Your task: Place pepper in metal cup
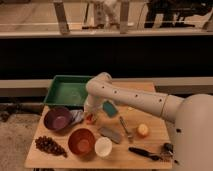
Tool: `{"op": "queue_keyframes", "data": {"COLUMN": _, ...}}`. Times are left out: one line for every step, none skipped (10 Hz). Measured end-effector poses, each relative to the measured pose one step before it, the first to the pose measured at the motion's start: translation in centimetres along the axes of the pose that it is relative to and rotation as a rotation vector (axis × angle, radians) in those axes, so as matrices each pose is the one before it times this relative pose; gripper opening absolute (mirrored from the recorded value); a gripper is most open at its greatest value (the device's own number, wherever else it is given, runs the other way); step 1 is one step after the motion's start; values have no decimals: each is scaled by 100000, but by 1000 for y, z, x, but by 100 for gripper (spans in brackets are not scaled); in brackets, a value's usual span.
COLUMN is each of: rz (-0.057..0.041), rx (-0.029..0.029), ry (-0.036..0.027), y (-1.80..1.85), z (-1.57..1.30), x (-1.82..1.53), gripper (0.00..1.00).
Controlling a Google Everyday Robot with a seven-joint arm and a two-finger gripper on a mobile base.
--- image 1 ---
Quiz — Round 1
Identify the red orange pepper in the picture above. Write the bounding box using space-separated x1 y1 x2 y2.
86 114 95 124

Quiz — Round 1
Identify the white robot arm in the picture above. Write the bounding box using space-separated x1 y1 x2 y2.
84 72 213 171

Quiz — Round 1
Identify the white cup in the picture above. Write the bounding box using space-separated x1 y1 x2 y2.
95 137 112 157

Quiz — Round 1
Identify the teal sponge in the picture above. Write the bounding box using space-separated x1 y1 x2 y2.
103 101 118 117

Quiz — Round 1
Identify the grey crumpled cloth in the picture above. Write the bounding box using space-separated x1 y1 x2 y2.
71 110 84 125

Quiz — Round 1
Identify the green plastic tray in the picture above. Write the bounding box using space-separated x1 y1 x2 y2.
44 75 91 108

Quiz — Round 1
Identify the purple bowl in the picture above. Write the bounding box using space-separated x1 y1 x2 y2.
44 106 73 131

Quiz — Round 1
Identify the orange bowl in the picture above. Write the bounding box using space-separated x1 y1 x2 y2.
68 128 96 156

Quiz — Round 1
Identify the metal fork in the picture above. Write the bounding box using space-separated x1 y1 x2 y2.
119 116 133 142

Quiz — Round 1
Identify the yellow red apple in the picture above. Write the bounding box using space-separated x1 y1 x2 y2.
137 124 149 137

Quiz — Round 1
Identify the dark grape bunch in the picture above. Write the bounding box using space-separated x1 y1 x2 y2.
35 136 67 157

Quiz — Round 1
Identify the small dark metal object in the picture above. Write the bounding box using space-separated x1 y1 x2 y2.
163 143 173 154

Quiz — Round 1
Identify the black handled tool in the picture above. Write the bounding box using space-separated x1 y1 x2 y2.
128 147 161 161

